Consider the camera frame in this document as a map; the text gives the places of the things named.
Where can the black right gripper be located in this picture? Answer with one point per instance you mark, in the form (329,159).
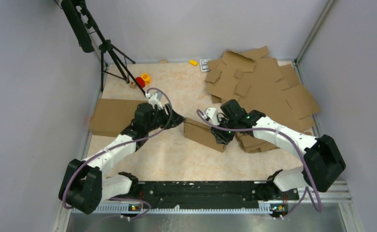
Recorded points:
(221,138)

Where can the black camera tripod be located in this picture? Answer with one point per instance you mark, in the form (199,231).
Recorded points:
(84,25)

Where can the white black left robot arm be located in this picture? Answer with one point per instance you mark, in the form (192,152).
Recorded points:
(84,187)

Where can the folded closed cardboard box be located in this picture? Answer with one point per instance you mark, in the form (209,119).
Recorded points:
(112,116)

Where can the red round toy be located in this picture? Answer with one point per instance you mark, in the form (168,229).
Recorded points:
(140,82)

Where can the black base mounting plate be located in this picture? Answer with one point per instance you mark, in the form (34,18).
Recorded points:
(208,194)

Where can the playing card box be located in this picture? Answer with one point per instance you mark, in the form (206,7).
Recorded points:
(204,65)

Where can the aluminium frame rail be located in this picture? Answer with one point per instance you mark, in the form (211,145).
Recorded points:
(338,193)

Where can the orange round toy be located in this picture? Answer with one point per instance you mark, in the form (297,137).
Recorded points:
(146,78)

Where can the cardboard box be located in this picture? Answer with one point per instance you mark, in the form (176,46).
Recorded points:
(200,133)
(112,116)

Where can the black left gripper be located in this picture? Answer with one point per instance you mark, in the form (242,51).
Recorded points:
(166,116)

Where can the yellow block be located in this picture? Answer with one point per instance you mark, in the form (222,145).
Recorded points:
(193,62)

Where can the cardboard sheet pile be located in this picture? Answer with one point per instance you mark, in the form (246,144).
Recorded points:
(258,82)

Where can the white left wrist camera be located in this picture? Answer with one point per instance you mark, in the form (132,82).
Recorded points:
(154,99)

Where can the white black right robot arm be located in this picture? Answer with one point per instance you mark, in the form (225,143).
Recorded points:
(322,162)

